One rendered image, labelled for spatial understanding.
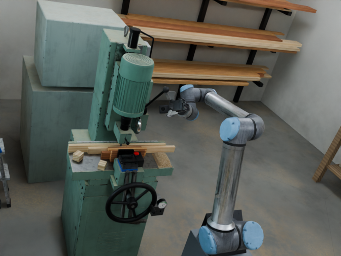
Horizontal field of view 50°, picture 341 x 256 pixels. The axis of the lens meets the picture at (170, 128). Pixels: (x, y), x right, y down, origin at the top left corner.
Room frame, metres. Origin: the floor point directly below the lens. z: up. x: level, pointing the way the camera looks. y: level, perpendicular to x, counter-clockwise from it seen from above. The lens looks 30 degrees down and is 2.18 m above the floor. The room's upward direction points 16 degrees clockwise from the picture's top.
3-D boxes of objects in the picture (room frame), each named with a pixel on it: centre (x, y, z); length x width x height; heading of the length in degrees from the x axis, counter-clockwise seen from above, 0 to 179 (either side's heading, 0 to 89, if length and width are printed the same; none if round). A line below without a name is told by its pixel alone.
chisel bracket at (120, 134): (1.82, 0.26, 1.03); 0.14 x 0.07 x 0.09; 29
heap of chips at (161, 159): (1.84, 0.00, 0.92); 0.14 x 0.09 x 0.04; 29
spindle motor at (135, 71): (1.80, 0.26, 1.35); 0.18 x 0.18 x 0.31
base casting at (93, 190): (1.91, 0.32, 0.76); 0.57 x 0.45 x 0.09; 29
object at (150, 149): (1.84, 0.18, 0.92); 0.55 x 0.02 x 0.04; 119
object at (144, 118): (2.04, 0.21, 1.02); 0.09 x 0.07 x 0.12; 119
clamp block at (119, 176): (1.63, 0.16, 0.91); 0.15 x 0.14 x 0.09; 119
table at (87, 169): (1.71, 0.21, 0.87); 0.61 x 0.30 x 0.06; 119
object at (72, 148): (1.82, 0.27, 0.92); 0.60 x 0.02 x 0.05; 119
